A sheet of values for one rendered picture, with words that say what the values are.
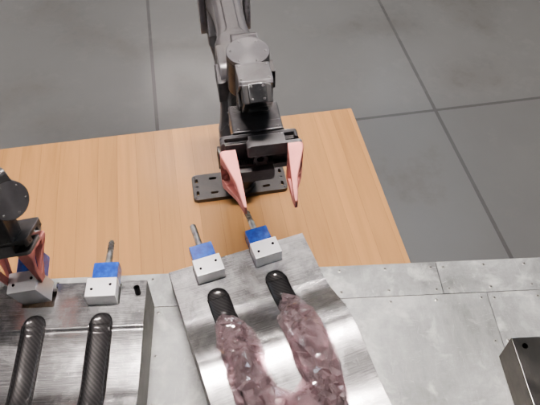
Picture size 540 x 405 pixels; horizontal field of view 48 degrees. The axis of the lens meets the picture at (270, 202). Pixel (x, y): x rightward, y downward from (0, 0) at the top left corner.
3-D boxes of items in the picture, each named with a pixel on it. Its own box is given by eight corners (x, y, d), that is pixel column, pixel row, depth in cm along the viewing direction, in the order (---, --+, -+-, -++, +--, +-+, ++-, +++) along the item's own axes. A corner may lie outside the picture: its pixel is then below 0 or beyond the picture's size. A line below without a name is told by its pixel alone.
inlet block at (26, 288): (32, 235, 108) (16, 222, 103) (59, 231, 107) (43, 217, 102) (23, 305, 101) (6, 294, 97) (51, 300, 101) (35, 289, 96)
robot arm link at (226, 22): (274, 65, 87) (243, -45, 106) (211, 71, 86) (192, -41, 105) (273, 127, 96) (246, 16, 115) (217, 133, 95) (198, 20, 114)
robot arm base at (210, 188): (288, 165, 123) (283, 141, 127) (190, 177, 121) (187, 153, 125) (288, 190, 129) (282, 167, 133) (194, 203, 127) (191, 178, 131)
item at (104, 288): (100, 250, 111) (94, 232, 107) (128, 248, 111) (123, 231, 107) (91, 312, 103) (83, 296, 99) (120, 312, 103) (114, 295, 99)
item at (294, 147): (315, 184, 73) (300, 129, 78) (256, 192, 72) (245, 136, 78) (312, 218, 78) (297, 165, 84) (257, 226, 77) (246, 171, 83)
